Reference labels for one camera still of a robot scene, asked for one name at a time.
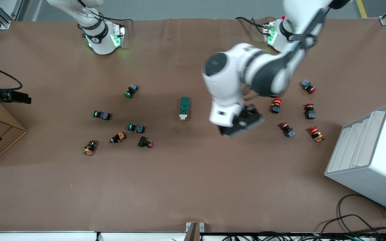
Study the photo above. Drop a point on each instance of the green load switch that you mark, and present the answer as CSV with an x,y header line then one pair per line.
x,y
184,105

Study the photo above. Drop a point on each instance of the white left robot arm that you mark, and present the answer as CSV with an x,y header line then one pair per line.
x,y
233,77

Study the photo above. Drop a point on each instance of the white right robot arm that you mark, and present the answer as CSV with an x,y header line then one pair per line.
x,y
100,40

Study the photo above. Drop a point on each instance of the red push button orange block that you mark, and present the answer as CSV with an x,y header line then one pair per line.
x,y
316,134
276,105

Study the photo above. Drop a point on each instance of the brown cardboard box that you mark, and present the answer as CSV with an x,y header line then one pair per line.
x,y
2,134

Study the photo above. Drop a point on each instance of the red push button blue block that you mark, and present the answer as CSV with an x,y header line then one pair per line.
x,y
310,111
308,86
287,129

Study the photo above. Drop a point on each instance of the brown table cover sheet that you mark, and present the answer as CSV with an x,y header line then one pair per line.
x,y
213,174

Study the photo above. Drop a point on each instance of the green push button blue block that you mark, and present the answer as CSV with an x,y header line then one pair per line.
x,y
101,115
131,90
136,128

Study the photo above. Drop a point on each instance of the black red push button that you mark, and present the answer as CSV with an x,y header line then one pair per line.
x,y
145,142

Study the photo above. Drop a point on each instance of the white stepped storage bin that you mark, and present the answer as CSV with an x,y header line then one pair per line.
x,y
373,160

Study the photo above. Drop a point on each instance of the black selector switch orange block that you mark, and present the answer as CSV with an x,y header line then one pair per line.
x,y
89,147
118,137

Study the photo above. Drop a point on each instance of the metal mounting bracket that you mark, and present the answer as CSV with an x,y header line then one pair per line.
x,y
194,227

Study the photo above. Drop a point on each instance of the white table edge rail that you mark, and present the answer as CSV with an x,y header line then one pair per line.
x,y
45,237

